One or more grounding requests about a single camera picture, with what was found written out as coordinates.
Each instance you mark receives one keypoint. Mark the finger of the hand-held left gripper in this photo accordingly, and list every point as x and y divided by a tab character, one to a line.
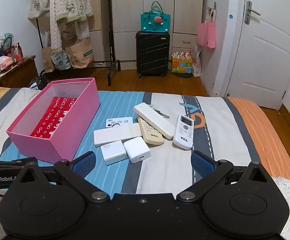
15	162

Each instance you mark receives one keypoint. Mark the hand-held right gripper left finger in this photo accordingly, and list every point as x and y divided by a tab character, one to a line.
85	164

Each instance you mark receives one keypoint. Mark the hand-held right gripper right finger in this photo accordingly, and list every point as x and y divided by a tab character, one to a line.
202	164

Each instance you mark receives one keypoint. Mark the pink cardboard box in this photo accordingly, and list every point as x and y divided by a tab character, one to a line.
30	145

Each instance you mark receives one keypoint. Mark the small white remote control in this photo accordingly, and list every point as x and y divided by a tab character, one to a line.
183	135

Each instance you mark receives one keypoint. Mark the white power bank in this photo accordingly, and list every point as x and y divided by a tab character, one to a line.
112	136

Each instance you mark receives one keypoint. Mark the small white card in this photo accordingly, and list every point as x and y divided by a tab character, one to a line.
117	122

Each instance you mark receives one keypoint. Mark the white cube charger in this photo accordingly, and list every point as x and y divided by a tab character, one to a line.
136	150

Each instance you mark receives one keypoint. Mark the beige remote control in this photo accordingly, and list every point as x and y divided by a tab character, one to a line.
152	137

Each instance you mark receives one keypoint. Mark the bunch of keys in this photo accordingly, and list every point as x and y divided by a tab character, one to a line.
162	115

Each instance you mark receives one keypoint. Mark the long white remote control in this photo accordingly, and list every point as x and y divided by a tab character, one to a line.
152	118

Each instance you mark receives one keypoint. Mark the striped bed sheet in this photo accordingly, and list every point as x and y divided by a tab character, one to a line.
159	170

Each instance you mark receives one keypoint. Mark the red glasses-print card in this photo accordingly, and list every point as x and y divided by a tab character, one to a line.
55	115

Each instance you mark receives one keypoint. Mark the wooden nightstand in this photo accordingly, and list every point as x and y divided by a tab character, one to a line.
17	75

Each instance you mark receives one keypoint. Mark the black bag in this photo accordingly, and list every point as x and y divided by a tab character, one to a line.
37	81

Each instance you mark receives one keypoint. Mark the tissue box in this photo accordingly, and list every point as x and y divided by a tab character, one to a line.
6	63

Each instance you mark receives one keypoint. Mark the black clothes rack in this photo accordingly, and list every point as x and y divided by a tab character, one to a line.
110	74

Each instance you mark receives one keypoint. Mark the white plastic bag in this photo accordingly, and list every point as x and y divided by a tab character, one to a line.
196	65

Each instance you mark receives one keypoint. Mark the colourful gift bag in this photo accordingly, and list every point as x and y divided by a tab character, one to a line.
181	65

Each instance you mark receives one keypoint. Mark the red packet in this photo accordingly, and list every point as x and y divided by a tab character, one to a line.
12	53

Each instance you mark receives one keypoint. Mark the patterned white bag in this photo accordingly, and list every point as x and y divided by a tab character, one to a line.
60	61

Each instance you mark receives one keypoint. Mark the narrow brown paper bag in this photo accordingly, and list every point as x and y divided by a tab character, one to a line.
47	60

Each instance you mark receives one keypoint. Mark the large brown paper bag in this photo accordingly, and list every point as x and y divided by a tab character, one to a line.
78	55

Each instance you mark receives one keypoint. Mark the black suitcase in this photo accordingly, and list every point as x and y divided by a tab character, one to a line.
152	52

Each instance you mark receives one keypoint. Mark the white door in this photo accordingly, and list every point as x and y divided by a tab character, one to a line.
267	55

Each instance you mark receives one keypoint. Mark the pink paper bag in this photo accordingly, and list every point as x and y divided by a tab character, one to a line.
207	35

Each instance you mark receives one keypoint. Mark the teal handbag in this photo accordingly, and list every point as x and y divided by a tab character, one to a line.
154	21

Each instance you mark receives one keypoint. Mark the canvas tote bag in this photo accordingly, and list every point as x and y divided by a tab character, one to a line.
37	7

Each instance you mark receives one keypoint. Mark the white wardrobe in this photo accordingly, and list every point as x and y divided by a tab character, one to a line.
127	5

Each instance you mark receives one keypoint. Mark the white knitted cardigan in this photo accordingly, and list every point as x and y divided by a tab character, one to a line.
67	0

